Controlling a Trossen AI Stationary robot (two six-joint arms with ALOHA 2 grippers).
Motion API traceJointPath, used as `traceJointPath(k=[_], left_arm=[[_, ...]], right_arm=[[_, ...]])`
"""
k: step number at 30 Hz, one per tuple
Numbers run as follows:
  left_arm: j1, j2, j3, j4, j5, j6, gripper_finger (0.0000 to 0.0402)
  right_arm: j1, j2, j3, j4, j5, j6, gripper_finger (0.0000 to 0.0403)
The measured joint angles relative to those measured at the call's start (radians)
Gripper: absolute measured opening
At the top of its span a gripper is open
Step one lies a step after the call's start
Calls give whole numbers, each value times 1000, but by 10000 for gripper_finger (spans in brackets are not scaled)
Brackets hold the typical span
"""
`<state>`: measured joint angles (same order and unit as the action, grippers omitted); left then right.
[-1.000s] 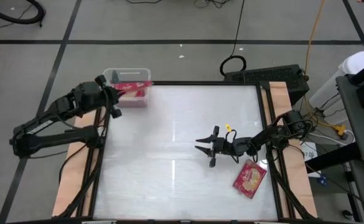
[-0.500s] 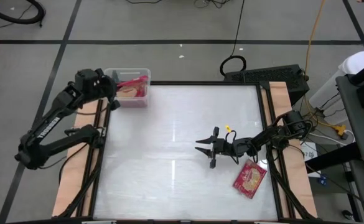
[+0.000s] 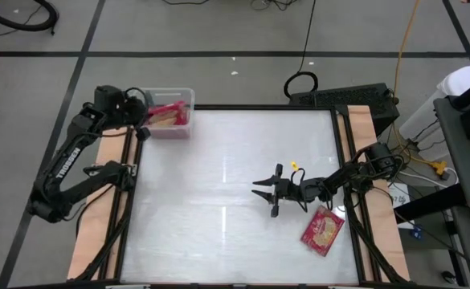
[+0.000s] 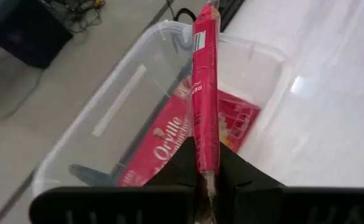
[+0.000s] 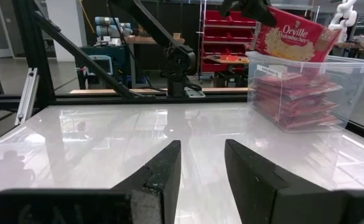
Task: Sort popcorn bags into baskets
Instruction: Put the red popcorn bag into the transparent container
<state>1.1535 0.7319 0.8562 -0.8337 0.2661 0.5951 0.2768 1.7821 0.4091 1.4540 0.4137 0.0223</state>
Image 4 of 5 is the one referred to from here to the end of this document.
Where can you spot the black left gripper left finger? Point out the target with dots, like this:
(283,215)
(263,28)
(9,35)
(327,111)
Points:
(138,205)

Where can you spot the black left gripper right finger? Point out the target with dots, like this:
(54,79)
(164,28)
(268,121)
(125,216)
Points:
(278,205)

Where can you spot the red Orville popcorn bag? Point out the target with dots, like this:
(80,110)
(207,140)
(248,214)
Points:
(163,146)
(205,93)

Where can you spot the clear plastic storage bin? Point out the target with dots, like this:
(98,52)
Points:
(107,93)

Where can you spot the black equipment box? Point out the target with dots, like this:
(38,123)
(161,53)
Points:
(23,31)

